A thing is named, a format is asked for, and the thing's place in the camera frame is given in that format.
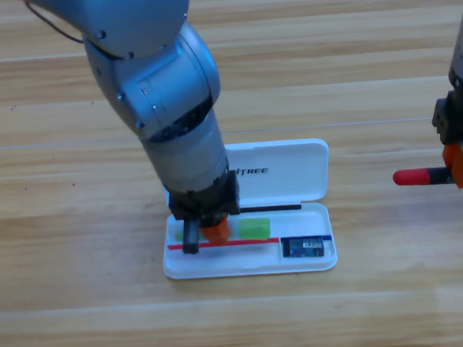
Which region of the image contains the thin dark arm cable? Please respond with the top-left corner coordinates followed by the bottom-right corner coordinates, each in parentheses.
top-left (24, 0), bottom-right (86, 49)

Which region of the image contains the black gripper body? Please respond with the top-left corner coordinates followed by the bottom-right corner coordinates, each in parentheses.
top-left (166, 168), bottom-right (245, 257)
top-left (430, 87), bottom-right (463, 168)

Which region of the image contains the black marker with red cap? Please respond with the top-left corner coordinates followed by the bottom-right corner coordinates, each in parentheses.
top-left (392, 165), bottom-right (463, 190)

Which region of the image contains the white Unitree pencil case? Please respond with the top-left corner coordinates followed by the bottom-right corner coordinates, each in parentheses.
top-left (155, 136), bottom-right (339, 283)

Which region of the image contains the green capped glue stick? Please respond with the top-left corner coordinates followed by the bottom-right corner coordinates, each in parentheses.
top-left (172, 217), bottom-right (272, 249)

